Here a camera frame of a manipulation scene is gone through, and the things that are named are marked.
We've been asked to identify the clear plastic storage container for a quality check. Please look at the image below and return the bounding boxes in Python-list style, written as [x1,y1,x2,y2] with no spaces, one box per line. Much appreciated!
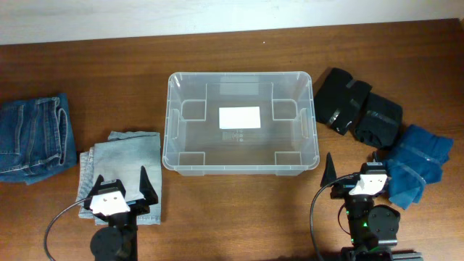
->
[162,71,320,176]

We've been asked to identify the dark blue jeans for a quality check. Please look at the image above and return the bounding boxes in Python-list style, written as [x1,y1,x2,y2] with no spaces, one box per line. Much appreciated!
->
[1,93,78,185]

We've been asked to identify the dark green folded garment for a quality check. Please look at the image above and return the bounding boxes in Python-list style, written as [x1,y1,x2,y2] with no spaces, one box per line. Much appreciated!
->
[354,93,403,149]

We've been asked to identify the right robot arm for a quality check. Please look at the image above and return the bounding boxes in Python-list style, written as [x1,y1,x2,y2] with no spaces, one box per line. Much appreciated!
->
[316,154,423,261]

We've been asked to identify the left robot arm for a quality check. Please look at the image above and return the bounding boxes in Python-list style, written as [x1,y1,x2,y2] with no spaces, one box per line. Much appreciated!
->
[84,167,159,261]

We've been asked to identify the blue towel with tape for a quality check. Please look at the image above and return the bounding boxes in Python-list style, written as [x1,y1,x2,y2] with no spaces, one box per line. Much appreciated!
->
[384,125,454,210]

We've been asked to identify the black folded garment with tape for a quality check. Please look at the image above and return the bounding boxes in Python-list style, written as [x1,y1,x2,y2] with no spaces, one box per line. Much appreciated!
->
[314,67,372,135]

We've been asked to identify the white label in container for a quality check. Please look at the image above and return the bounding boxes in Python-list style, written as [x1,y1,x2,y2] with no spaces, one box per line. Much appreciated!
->
[219,107,261,130]

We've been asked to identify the light blue jeans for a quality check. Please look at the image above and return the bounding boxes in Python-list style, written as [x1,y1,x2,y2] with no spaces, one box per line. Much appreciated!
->
[75,130,162,226]

